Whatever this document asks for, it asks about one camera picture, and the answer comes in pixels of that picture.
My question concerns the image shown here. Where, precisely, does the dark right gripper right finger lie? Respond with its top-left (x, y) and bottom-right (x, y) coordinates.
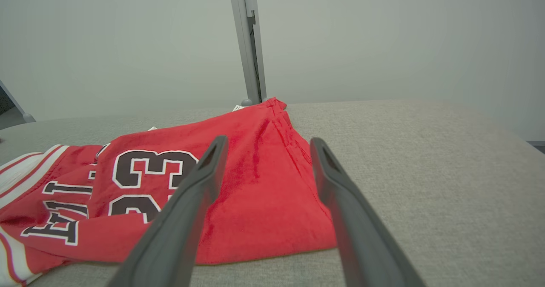
top-left (310, 137), bottom-right (426, 287)

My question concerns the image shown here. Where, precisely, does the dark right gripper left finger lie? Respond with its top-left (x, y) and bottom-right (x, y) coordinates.
top-left (106, 135), bottom-right (229, 287)

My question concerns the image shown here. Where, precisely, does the red jersey with number print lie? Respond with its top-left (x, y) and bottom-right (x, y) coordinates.
top-left (0, 98), bottom-right (339, 286)

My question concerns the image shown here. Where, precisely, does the grey partition post single foot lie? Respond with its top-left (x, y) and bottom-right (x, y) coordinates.
top-left (0, 80), bottom-right (37, 123)

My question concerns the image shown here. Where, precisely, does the grey partition post double foot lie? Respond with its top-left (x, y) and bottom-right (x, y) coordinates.
top-left (227, 0), bottom-right (269, 107)

